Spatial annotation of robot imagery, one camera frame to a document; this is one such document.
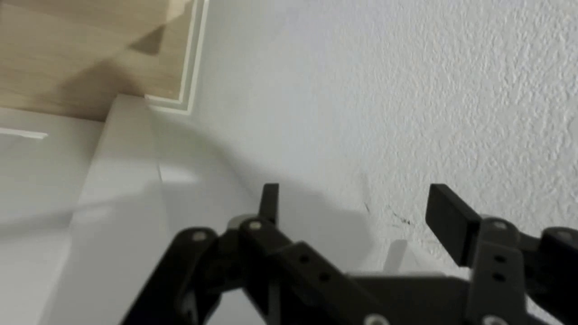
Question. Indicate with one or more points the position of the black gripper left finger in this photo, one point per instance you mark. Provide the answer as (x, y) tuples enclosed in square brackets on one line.
[(210, 283)]

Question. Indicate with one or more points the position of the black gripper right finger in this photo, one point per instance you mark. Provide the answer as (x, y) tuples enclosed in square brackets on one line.
[(517, 272)]

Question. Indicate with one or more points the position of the white panelled door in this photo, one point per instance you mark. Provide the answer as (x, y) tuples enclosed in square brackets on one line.
[(36, 241)]

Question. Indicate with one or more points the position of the white baseboard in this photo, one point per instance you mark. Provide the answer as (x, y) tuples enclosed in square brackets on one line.
[(193, 55)]

